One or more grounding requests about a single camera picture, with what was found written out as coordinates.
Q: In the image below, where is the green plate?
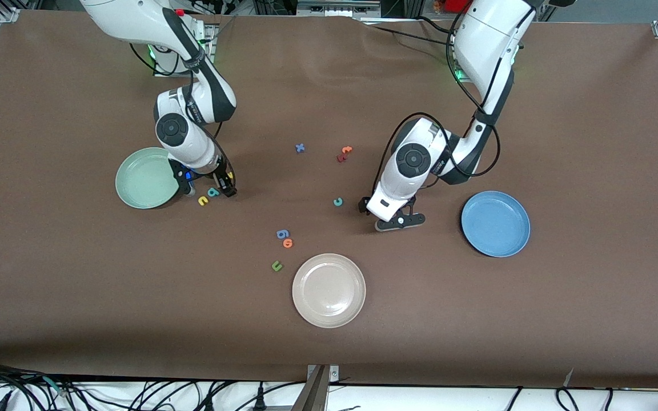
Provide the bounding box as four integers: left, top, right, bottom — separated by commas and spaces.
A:
115, 147, 183, 209

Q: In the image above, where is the aluminium profile bar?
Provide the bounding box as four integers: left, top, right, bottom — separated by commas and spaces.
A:
291, 365, 331, 411

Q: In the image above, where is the black table cable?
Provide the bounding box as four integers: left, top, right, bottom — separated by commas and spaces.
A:
360, 16, 461, 46

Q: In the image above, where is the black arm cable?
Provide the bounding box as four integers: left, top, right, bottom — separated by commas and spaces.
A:
129, 41, 238, 190
371, 0, 502, 198

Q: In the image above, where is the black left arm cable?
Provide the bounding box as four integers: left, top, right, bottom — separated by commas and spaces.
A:
371, 0, 502, 198

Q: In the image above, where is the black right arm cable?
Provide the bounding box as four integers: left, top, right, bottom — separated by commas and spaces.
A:
129, 41, 238, 190

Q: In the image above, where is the blue plate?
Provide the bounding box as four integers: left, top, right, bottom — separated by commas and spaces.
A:
460, 191, 531, 258

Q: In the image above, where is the small metal bracket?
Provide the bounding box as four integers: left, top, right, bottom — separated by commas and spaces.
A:
307, 364, 340, 382

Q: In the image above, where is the beige plate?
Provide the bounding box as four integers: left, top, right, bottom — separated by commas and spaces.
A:
292, 253, 367, 329

